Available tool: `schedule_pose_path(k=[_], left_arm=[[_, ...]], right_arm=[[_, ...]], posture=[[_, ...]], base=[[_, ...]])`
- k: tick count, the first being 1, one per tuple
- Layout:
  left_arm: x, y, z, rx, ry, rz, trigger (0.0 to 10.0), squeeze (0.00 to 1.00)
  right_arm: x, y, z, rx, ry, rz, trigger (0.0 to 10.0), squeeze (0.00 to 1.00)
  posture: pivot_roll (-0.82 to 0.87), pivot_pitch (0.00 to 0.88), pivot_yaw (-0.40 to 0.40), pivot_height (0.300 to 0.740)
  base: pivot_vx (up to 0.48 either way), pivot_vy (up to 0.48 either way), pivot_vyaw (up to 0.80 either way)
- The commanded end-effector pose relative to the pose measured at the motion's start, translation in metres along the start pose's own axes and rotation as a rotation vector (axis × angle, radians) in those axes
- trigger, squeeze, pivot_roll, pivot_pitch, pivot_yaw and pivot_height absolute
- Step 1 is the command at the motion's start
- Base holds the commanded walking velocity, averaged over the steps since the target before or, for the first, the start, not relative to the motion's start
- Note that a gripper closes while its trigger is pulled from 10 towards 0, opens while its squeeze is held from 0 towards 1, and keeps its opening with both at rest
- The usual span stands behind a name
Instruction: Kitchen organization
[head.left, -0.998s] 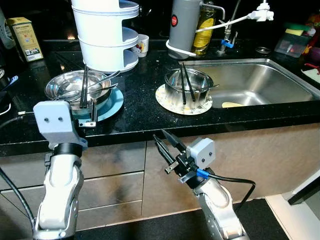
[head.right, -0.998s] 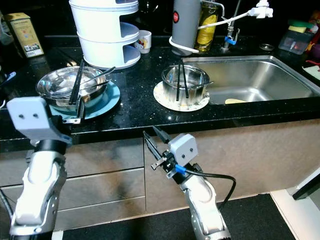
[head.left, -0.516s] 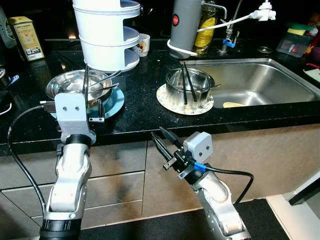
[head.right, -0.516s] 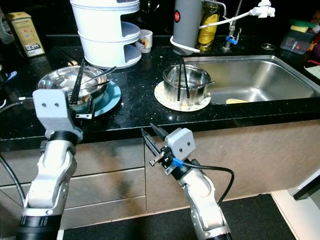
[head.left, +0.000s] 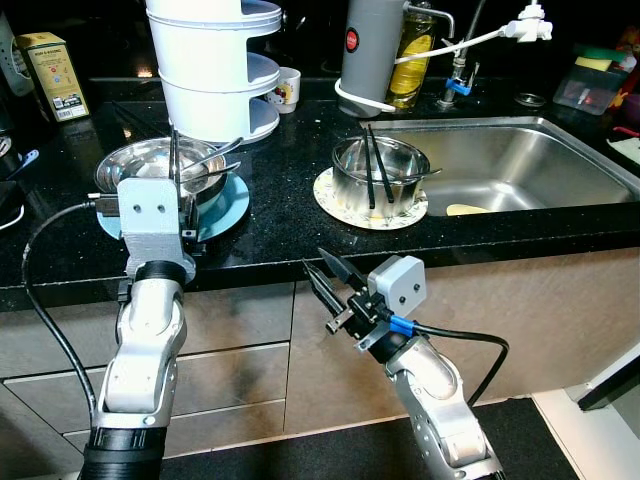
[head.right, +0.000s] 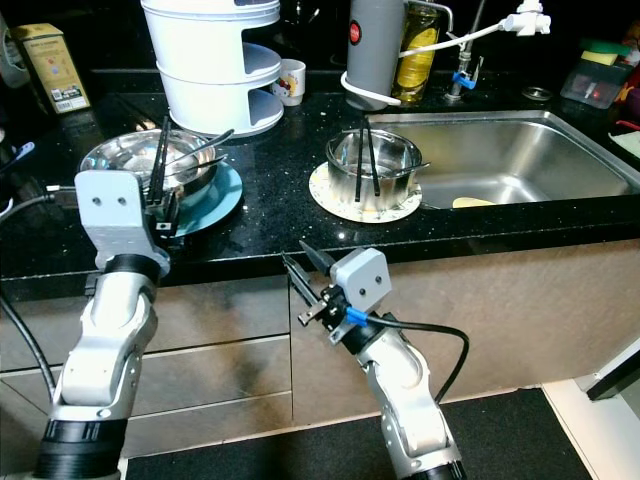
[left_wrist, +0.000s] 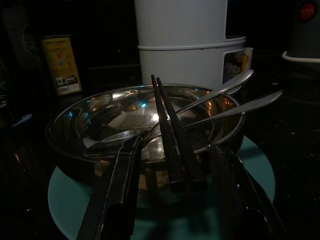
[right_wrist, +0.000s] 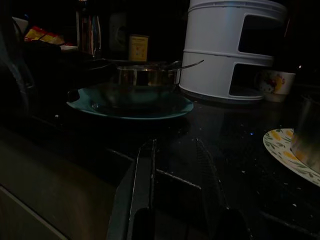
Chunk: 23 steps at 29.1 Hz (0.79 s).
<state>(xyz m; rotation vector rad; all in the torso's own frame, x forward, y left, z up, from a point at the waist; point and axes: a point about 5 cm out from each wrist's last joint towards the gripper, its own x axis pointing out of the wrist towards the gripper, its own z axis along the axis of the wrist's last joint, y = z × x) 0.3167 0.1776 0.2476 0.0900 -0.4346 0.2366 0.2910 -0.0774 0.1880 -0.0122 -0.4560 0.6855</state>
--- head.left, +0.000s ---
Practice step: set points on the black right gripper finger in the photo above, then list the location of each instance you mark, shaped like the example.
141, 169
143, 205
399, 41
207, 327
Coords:
345, 278
328, 295

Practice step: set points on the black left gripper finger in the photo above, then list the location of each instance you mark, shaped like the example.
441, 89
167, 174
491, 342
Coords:
181, 190
173, 170

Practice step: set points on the light blue plate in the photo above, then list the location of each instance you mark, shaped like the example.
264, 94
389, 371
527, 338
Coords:
230, 205

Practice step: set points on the black chopstick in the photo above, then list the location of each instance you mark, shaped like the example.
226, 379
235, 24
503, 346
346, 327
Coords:
368, 170
383, 165

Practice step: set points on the cream round plate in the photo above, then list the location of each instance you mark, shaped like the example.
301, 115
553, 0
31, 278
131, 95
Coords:
468, 210

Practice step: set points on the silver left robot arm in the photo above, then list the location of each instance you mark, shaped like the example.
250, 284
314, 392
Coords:
140, 350

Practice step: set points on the floral patterned plate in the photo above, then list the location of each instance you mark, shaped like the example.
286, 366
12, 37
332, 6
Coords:
340, 205

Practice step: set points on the steel pot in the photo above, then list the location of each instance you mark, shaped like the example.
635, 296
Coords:
345, 185

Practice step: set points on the grey cabinet drawer front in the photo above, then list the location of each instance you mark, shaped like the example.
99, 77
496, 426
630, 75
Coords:
230, 375
230, 425
230, 320

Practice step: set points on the white three-tier storage rack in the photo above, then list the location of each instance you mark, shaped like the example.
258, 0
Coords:
210, 60

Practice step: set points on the white printed mug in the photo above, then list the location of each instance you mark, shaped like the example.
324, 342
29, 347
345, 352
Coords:
288, 92

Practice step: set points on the black floor mat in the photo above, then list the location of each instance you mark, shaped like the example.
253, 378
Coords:
330, 455

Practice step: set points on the small blue white item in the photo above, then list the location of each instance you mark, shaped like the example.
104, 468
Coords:
27, 161

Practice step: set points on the yellow tin box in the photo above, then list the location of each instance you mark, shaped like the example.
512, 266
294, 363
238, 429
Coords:
55, 80

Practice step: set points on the pale green cloth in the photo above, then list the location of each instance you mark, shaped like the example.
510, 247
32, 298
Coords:
628, 150

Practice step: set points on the white curved plastic object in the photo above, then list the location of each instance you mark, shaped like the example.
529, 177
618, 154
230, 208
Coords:
10, 55

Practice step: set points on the red bottle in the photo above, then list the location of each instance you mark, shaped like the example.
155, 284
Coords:
630, 50

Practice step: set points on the stainless steel sink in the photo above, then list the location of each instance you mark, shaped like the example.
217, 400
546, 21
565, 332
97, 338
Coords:
520, 160

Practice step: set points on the yellow dish soap bottle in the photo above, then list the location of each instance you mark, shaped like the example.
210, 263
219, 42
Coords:
412, 70

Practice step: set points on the grey water filter cylinder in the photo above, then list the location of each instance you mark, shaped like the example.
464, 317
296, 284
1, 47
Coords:
370, 60

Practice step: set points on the clear plastic container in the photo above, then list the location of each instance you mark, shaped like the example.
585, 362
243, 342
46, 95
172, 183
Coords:
585, 95

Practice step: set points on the chrome sink tap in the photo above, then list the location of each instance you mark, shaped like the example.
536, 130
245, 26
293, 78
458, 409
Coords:
458, 80

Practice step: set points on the yellow green sponge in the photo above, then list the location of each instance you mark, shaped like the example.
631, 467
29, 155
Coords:
595, 62

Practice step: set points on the black cabinet side panel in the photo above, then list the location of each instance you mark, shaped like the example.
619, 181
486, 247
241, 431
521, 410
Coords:
610, 390

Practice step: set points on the round steel sink plug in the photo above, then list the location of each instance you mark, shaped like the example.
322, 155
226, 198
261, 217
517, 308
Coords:
530, 100

